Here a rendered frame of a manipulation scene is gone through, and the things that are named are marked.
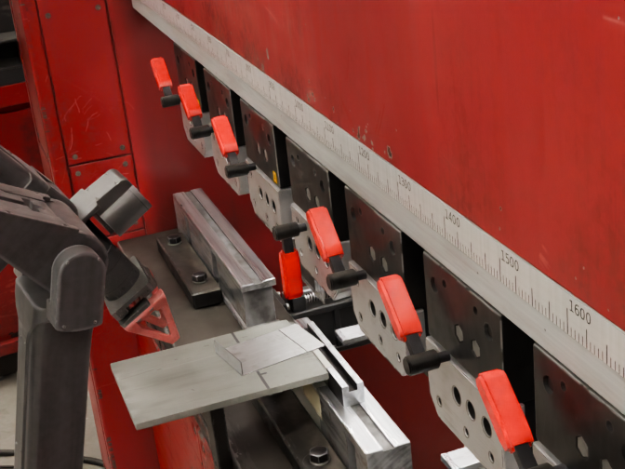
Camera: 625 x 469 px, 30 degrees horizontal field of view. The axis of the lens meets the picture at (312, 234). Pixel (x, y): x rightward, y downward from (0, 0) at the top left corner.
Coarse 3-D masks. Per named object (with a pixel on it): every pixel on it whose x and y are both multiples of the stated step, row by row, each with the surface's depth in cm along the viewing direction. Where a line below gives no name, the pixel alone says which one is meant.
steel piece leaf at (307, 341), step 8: (280, 328) 168; (288, 328) 168; (296, 328) 168; (288, 336) 166; (296, 336) 165; (304, 336) 165; (312, 336) 165; (304, 344) 163; (312, 344) 163; (320, 344) 162
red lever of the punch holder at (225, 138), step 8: (216, 120) 159; (224, 120) 159; (216, 128) 159; (224, 128) 159; (216, 136) 159; (224, 136) 158; (232, 136) 158; (224, 144) 157; (232, 144) 158; (224, 152) 157; (232, 152) 157; (232, 160) 157; (224, 168) 157; (232, 168) 156; (240, 168) 156; (248, 168) 156; (256, 168) 157; (232, 176) 156
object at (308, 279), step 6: (294, 240) 160; (294, 246) 160; (300, 264) 159; (300, 270) 160; (306, 276) 158; (306, 282) 162; (312, 282) 155; (312, 288) 160; (318, 288) 155; (318, 294) 158; (324, 300) 156
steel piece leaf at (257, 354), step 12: (264, 336) 166; (276, 336) 166; (216, 348) 163; (228, 348) 164; (240, 348) 164; (252, 348) 163; (264, 348) 163; (276, 348) 163; (288, 348) 162; (300, 348) 162; (228, 360) 160; (240, 360) 160; (252, 360) 160; (264, 360) 160; (276, 360) 159; (240, 372) 157; (252, 372) 157
